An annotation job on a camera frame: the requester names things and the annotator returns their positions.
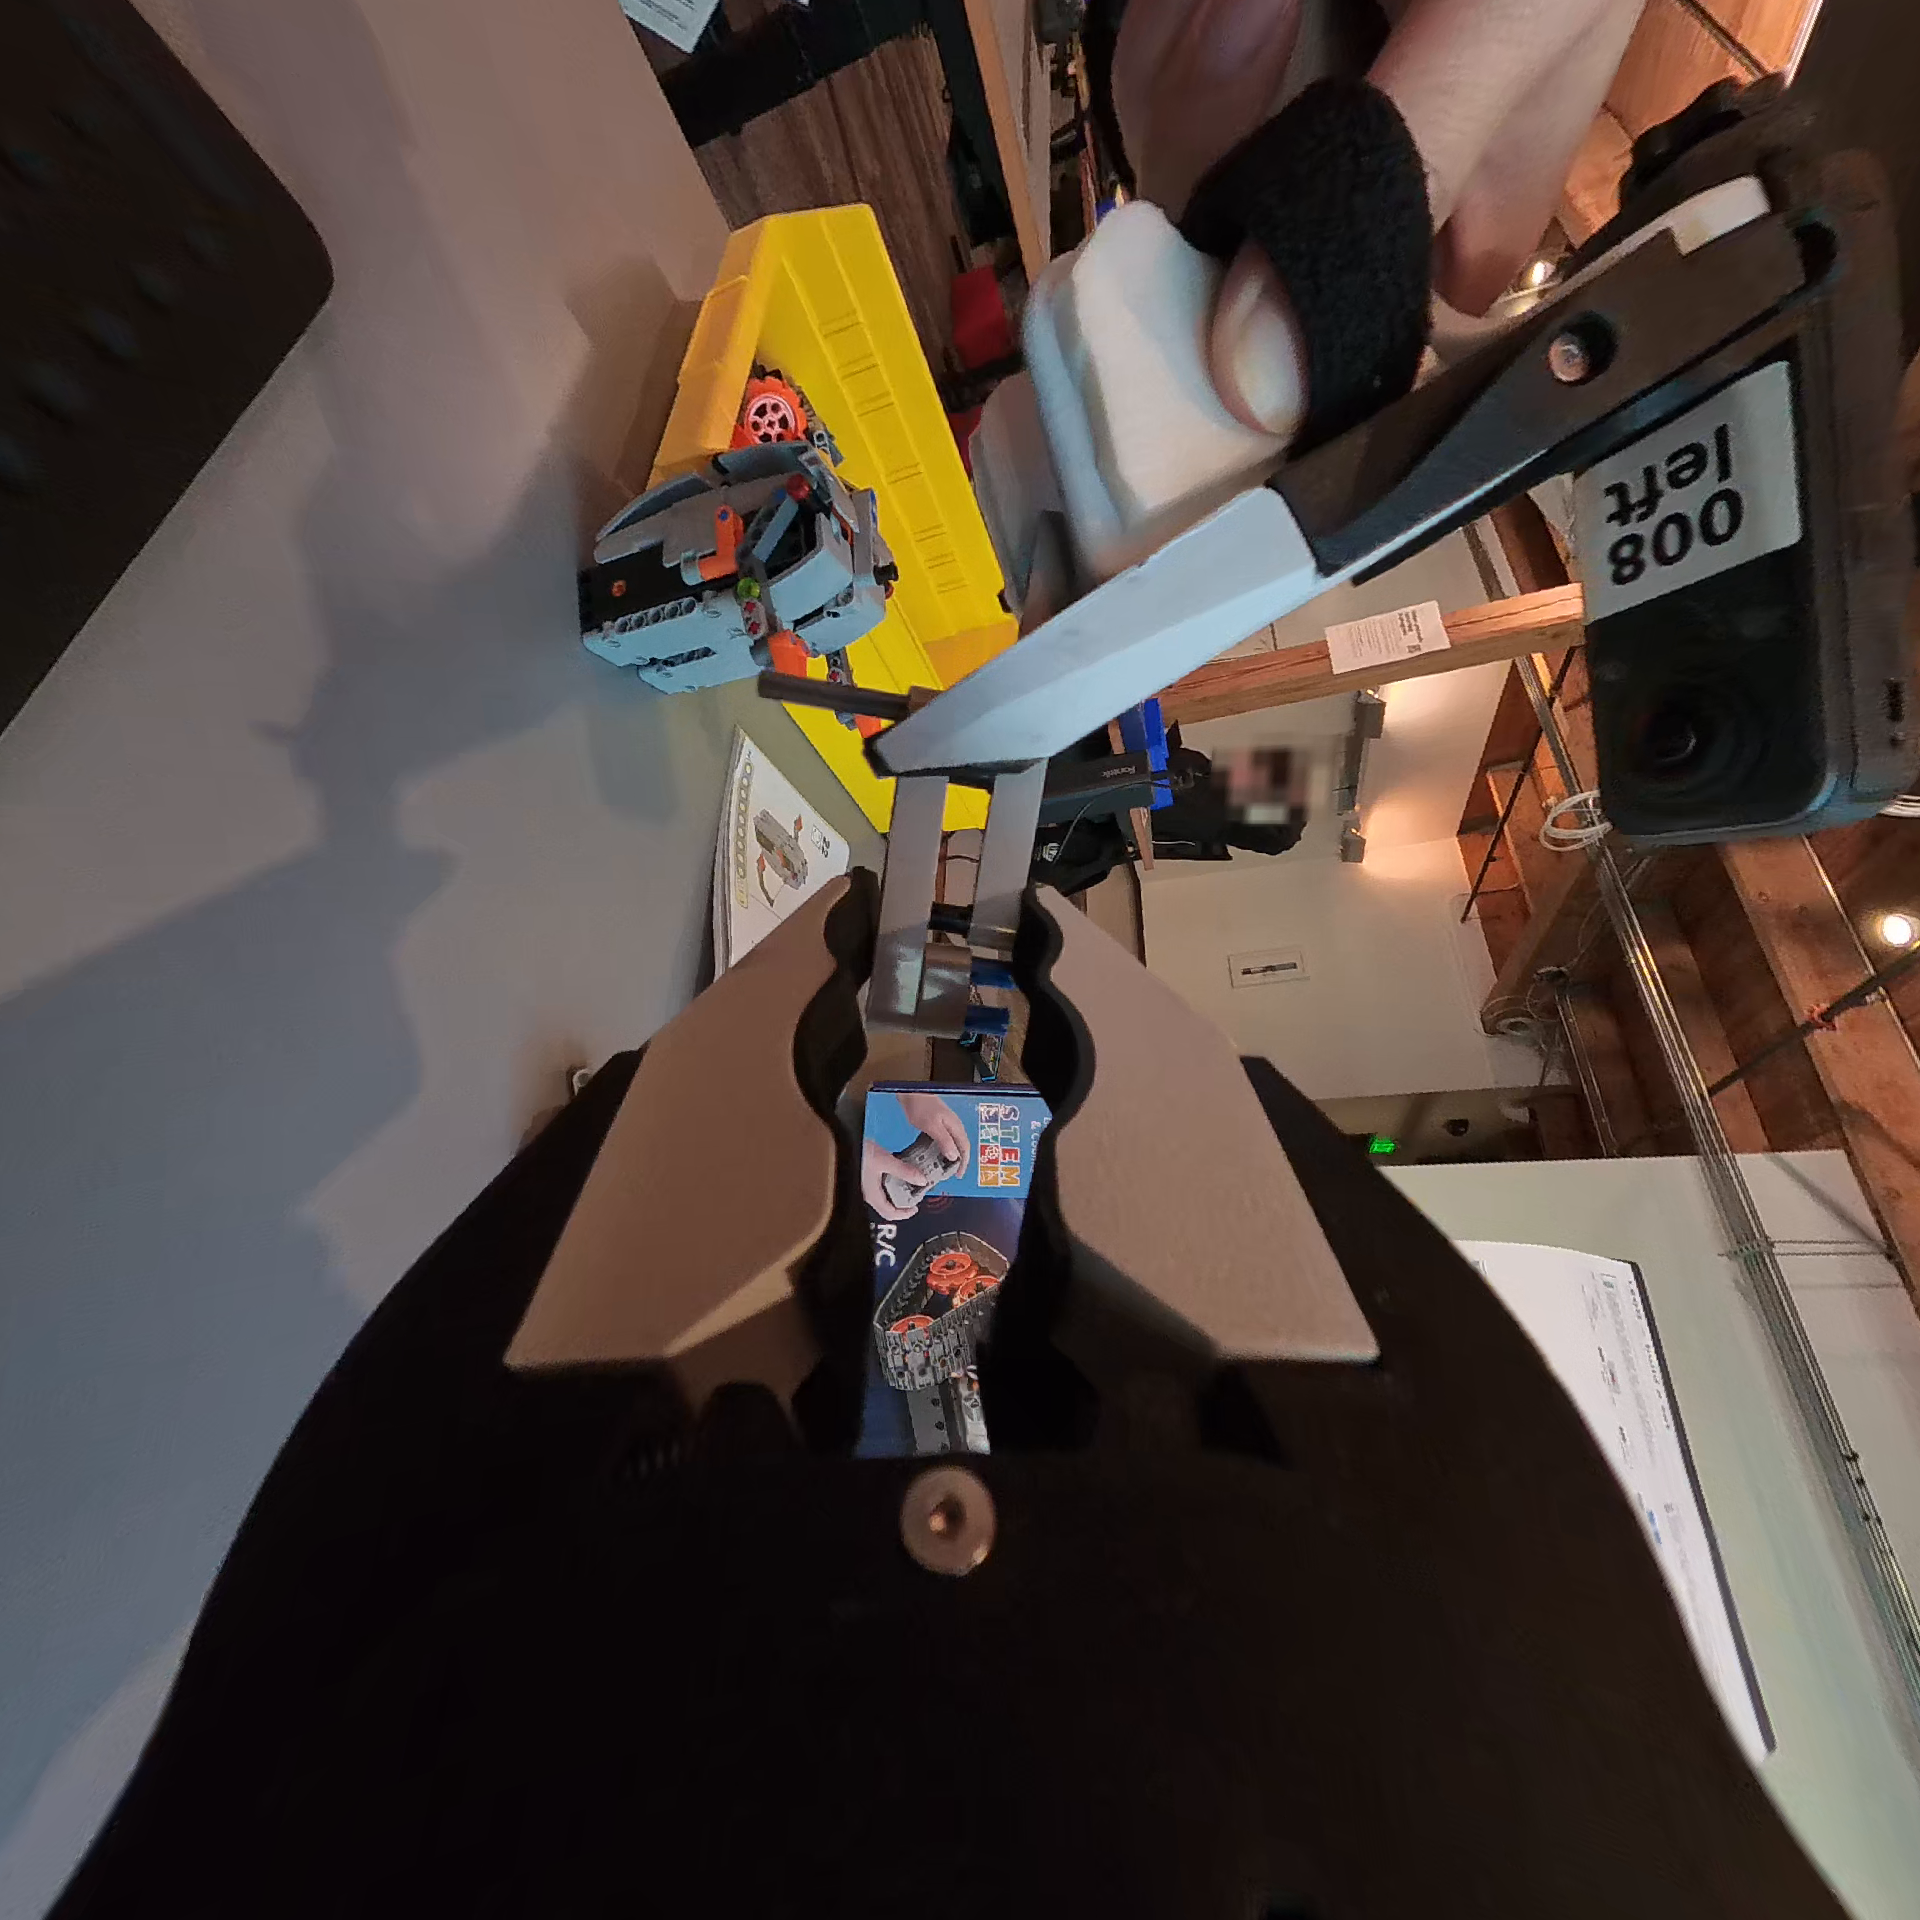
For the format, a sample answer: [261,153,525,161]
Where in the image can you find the dark teal tool case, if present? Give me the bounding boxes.
[1048,747,1166,815]

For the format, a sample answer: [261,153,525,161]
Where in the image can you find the grey angled beam blue pins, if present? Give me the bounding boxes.
[925,762,1052,1044]

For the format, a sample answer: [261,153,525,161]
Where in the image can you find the grey beam black pins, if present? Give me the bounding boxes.
[867,772,961,1037]

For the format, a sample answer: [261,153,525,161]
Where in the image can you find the white printed instruction sheet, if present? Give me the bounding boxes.
[1455,1237,1779,1764]

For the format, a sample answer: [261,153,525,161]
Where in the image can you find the printed toy box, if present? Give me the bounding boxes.
[858,1080,1039,1458]

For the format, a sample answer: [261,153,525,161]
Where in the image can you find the black perforated panel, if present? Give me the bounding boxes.
[0,0,335,742]

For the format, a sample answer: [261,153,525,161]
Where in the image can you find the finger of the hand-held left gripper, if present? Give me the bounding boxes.
[860,482,1325,780]

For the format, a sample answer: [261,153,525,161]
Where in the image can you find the yellow storage bin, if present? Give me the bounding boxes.
[650,203,1023,790]

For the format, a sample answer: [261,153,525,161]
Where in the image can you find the open instruction booklet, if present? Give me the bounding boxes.
[709,725,855,977]

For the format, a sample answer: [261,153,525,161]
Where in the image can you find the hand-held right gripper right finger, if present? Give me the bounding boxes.
[996,881,1382,1455]

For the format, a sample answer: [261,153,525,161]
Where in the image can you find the grey brick robot model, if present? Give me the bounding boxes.
[581,444,902,697]

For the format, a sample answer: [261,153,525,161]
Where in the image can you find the white paper label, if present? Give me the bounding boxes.
[1326,598,1455,674]

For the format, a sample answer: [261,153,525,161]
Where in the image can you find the person's left hand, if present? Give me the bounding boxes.
[1114,0,1653,441]

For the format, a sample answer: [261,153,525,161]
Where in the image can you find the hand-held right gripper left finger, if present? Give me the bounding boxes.
[507,873,880,1450]

